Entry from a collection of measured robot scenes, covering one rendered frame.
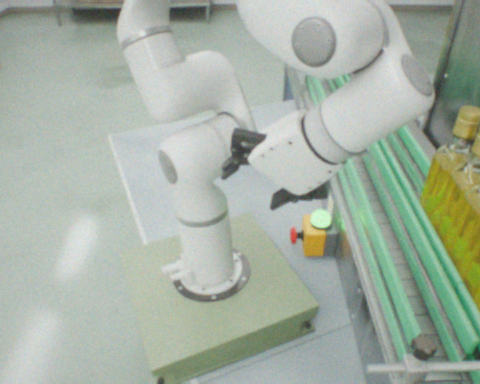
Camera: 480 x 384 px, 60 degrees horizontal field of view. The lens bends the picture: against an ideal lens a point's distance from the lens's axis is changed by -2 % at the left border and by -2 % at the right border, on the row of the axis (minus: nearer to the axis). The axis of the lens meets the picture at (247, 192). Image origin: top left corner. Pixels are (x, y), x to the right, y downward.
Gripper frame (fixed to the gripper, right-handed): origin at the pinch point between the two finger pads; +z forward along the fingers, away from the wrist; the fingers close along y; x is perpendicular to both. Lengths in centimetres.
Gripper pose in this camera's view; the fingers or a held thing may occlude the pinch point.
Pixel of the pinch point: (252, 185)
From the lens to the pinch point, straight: 62.9
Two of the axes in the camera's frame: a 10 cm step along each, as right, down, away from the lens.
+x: -2.2, 7.8, -5.9
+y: -7.9, -4.9, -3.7
